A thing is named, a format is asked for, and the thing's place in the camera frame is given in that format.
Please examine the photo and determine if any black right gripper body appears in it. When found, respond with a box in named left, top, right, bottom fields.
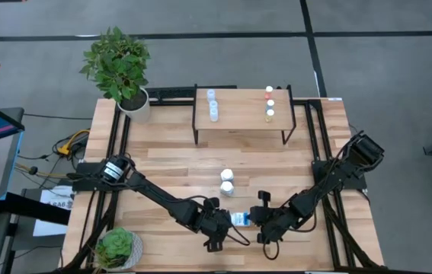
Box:
left=255, top=190, right=293, bottom=245

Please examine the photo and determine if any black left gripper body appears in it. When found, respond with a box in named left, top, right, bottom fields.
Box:
left=197, top=196, right=235, bottom=253

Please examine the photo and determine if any white melatonin bottle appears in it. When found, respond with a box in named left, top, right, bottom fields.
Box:
left=230, top=211, right=251, bottom=228
left=219, top=167, right=235, bottom=183
left=219, top=180, right=235, bottom=197

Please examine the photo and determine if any succulent in white patterned pot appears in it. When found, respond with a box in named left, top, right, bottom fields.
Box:
left=92, top=227, right=145, bottom=272

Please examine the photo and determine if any white paper sheet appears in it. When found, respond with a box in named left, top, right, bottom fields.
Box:
left=32, top=185, right=75, bottom=237

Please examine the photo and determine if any black desk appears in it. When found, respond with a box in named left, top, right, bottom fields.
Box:
left=0, top=188, right=72, bottom=274

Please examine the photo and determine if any leafy plant in white pot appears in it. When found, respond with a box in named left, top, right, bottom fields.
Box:
left=78, top=25, right=152, bottom=125

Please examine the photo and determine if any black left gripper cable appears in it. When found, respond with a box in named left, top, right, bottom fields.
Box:
left=226, top=227, right=251, bottom=247

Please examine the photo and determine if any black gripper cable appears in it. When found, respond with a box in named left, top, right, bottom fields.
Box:
left=226, top=227, right=251, bottom=247
left=262, top=241, right=280, bottom=262

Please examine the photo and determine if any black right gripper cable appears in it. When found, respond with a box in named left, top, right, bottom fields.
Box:
left=262, top=241, right=280, bottom=262

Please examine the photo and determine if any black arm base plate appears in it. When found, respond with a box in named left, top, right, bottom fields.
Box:
left=312, top=159, right=368, bottom=191
left=71, top=161, right=128, bottom=193

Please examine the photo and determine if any black aluminium rig frame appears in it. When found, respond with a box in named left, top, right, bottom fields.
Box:
left=59, top=84, right=390, bottom=274

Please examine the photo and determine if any wooden shelf with black frame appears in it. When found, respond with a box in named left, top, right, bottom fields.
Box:
left=191, top=83, right=297, bottom=146

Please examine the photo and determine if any yellow power cable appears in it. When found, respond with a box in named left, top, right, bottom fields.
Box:
left=55, top=129, right=91, bottom=157

